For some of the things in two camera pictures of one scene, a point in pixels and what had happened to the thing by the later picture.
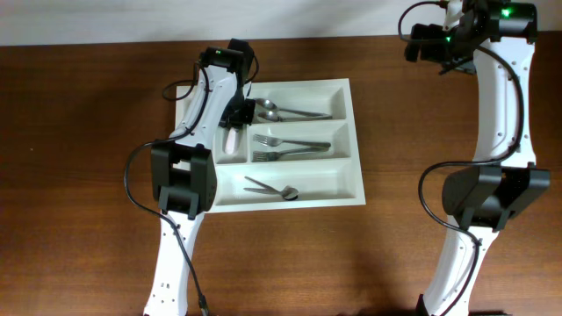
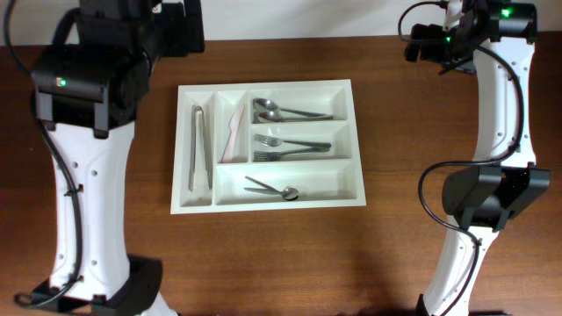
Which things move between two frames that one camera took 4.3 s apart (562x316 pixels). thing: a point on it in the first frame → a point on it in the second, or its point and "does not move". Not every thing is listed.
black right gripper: x=421 y=42 does not move
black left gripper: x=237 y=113 → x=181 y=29
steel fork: x=273 y=142 does not move
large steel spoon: x=270 y=104 does not move
